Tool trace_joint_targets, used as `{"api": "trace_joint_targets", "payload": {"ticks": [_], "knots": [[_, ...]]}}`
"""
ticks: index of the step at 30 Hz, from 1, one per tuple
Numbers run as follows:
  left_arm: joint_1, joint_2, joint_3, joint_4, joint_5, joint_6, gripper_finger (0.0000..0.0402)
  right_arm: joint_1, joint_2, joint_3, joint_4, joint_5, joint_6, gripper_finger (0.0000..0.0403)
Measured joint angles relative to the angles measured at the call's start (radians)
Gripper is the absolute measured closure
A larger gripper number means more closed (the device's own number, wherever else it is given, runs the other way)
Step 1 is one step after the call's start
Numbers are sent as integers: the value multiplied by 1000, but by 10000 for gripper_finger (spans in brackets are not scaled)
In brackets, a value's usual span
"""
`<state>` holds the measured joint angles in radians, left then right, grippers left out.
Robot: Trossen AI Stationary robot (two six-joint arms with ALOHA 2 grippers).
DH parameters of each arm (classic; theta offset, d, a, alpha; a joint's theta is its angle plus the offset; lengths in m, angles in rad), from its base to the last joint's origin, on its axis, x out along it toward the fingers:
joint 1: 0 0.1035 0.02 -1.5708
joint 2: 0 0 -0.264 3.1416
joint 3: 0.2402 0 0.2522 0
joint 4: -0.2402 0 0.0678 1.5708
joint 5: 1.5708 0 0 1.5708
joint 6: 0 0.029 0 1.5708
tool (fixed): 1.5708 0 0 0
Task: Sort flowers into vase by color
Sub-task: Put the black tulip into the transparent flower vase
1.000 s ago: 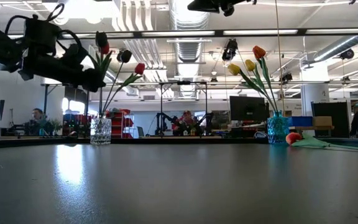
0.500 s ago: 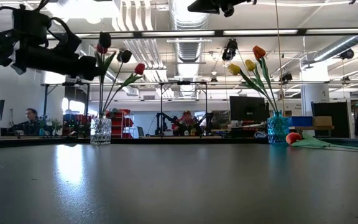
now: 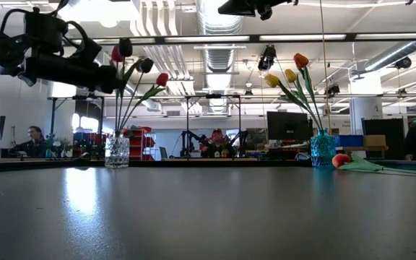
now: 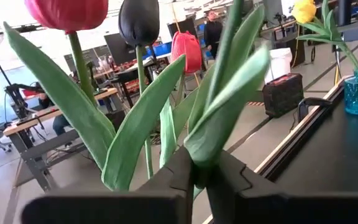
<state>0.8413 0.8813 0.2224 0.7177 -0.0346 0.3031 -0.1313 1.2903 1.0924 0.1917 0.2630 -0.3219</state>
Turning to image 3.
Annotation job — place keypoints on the black overhead frame beam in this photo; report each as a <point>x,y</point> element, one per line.
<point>154,39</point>

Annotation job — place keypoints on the black overhead camera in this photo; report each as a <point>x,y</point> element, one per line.
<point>267,57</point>

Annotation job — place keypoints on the black cabinet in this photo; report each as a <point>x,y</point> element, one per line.
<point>395,137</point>

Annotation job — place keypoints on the black computer monitor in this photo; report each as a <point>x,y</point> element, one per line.
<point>287,126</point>

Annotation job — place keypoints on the orange artificial tulip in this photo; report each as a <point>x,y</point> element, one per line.
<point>300,60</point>

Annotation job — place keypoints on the black-headed artificial flower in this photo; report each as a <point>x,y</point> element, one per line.
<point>145,65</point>

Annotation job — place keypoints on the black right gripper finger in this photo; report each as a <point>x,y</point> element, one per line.
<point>237,8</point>

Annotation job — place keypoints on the blue plastic bin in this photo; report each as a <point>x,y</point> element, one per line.
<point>350,141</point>

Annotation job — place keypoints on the silver ventilation duct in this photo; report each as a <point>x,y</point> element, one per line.
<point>220,57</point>

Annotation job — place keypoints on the black background station frame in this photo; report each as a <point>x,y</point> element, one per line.
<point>187,122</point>
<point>52,122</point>

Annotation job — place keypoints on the brown cardboard box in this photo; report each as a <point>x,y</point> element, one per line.
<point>375,141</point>

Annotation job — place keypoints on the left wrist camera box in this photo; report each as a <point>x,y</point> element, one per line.
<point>45,30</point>

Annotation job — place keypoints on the clear glass vase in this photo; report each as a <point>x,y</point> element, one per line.
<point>117,151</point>

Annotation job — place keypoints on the red shelf unit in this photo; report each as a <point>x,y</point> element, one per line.
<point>139,142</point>

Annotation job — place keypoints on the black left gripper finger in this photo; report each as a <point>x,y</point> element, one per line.
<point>105,79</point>

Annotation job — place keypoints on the black background robot arm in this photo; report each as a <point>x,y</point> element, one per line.
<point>191,139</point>
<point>243,139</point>

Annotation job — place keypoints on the black table edge rail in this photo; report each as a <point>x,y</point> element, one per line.
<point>31,164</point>

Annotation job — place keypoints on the dark purple tulip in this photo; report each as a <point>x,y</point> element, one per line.
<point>125,47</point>

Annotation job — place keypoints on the blue glass vase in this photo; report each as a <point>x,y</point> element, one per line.
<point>323,150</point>

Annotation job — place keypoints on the red tulip on table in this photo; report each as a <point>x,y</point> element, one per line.
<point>341,160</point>

